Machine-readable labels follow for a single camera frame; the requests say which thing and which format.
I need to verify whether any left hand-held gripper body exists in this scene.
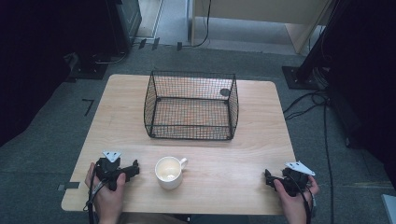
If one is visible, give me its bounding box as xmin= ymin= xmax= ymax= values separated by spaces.
xmin=94 ymin=150 xmax=130 ymax=191

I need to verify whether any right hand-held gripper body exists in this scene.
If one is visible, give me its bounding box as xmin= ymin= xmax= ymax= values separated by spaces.
xmin=273 ymin=161 xmax=317 ymax=198

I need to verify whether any person's right hand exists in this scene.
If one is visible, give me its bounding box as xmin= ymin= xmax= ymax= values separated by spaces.
xmin=273 ymin=175 xmax=320 ymax=219

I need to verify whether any person's left hand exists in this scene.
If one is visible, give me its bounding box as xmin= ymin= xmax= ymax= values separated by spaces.
xmin=84 ymin=161 xmax=127 ymax=217

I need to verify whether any white cup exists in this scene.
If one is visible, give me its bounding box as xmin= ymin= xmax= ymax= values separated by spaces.
xmin=154 ymin=156 xmax=189 ymax=191

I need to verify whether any grey tape strip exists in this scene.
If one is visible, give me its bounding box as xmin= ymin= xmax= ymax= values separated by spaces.
xmin=57 ymin=181 xmax=81 ymax=191

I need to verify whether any angled black tape mark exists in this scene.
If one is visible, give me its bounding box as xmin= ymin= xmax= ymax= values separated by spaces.
xmin=81 ymin=98 xmax=95 ymax=118

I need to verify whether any white box corner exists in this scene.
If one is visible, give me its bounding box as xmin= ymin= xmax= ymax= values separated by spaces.
xmin=380 ymin=193 xmax=396 ymax=224

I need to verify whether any black metal stand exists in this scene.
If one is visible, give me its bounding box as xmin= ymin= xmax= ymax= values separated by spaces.
xmin=281 ymin=0 xmax=347 ymax=91

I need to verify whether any black cabinet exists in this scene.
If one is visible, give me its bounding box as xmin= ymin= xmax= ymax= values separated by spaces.
xmin=106 ymin=0 xmax=143 ymax=54

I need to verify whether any light wooden furniture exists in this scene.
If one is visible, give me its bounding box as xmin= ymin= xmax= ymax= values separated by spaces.
xmin=190 ymin=0 xmax=334 ymax=56

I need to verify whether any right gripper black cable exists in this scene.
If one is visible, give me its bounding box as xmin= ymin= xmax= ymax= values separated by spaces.
xmin=289 ymin=175 xmax=316 ymax=224

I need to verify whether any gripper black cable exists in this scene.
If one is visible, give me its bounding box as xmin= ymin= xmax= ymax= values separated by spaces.
xmin=82 ymin=173 xmax=107 ymax=224
xmin=289 ymin=175 xmax=316 ymax=224

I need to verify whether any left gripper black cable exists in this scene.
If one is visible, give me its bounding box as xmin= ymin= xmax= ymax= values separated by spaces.
xmin=82 ymin=173 xmax=107 ymax=224

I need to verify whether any long black floor cable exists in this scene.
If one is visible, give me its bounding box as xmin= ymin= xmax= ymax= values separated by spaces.
xmin=322 ymin=101 xmax=335 ymax=224

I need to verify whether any black wire mesh basket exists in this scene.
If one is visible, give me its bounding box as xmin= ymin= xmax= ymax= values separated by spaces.
xmin=143 ymin=70 xmax=240 ymax=142

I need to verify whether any looped black floor cable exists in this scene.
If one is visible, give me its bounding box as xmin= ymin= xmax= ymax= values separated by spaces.
xmin=282 ymin=89 xmax=330 ymax=121

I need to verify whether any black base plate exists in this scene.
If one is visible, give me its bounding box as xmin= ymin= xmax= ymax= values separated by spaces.
xmin=65 ymin=51 xmax=109 ymax=81

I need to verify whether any hanging black cable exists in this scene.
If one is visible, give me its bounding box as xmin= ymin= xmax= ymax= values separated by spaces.
xmin=181 ymin=0 xmax=213 ymax=49

